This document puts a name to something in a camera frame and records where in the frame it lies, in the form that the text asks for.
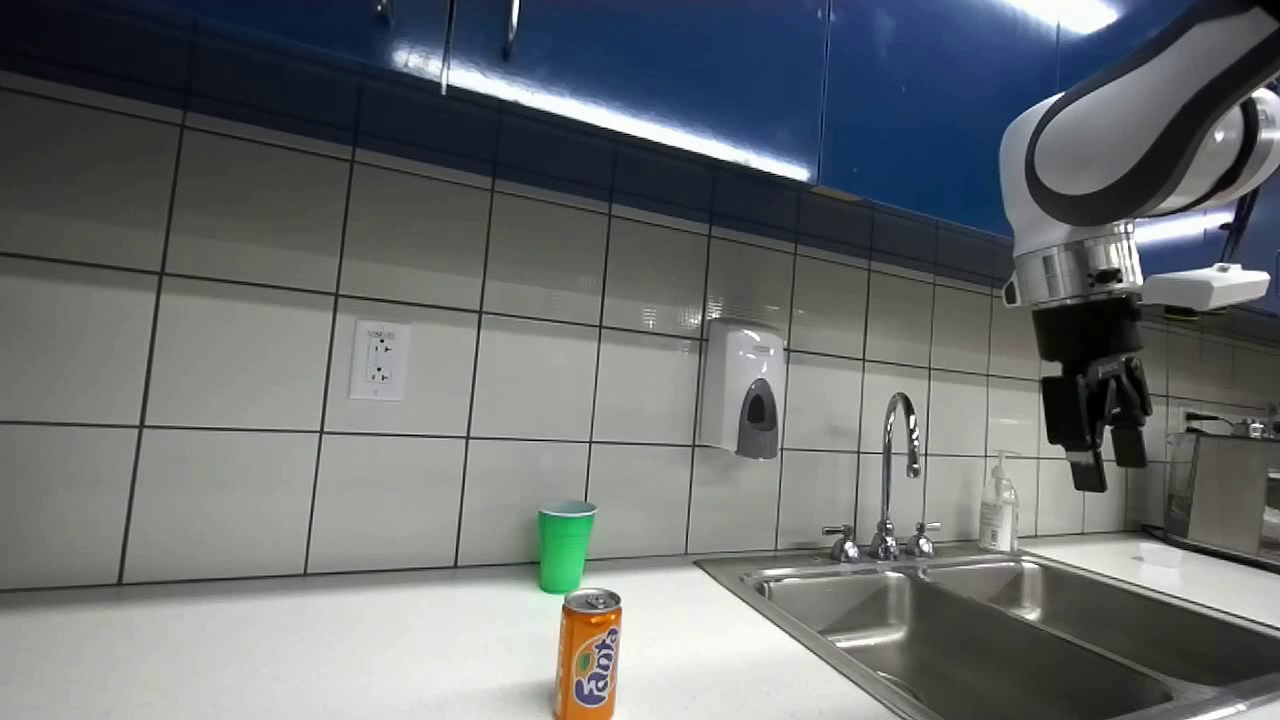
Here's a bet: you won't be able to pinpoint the white wall power outlet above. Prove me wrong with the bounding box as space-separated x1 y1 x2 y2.
354 320 411 401

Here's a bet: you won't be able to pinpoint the steel appliance on counter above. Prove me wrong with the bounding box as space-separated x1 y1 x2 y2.
1165 410 1280 568

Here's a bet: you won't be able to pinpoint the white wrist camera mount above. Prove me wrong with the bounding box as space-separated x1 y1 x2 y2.
1145 262 1271 311

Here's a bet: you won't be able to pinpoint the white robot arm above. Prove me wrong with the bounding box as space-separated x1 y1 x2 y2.
1000 0 1280 493

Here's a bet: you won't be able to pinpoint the clear soap pump bottle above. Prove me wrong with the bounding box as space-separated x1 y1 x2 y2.
981 455 1022 550

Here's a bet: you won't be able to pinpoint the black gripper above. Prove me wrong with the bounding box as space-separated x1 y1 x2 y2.
1032 299 1151 493

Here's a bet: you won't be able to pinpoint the chrome gooseneck faucet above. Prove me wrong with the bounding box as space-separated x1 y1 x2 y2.
823 392 936 563

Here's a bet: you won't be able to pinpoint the orange Fanta soda can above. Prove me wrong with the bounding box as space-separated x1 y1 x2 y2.
551 588 625 720

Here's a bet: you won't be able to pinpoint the stainless steel double sink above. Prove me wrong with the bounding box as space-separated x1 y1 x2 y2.
703 550 1280 720

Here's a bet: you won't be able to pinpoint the white wall soap dispenser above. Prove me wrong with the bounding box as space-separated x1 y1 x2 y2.
699 324 783 461

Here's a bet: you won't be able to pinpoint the green plastic cup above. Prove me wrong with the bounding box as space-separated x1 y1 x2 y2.
538 504 597 593

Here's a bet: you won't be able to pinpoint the blue upper cabinets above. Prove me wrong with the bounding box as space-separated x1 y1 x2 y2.
0 0 1188 276

